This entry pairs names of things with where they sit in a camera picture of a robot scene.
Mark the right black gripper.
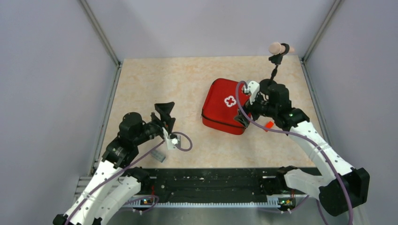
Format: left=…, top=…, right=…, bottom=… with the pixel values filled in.
left=234, top=90, right=278, bottom=127

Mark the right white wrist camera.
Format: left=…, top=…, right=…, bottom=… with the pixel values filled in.
left=242, top=81, right=260, bottom=105

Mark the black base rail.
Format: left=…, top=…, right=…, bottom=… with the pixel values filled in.
left=139, top=167, right=292, bottom=203

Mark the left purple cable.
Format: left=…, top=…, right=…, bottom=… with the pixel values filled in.
left=62, top=132, right=193, bottom=225

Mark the grey blue pill blister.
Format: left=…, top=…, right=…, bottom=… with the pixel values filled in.
left=151, top=150, right=166, bottom=163

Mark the orange red block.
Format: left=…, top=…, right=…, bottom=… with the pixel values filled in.
left=265, top=121, right=274, bottom=129

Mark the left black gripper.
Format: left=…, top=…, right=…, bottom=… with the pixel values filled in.
left=134, top=101, right=176, bottom=145

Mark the black microphone stand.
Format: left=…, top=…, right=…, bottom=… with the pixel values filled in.
left=261, top=42, right=295, bottom=90

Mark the red black medicine kit bag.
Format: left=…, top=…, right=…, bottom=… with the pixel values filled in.
left=201, top=78, right=245, bottom=135

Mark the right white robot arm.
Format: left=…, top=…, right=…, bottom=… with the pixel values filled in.
left=235, top=79, right=370, bottom=221

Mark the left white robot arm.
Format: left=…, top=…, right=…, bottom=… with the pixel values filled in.
left=53, top=102, right=180, bottom=225

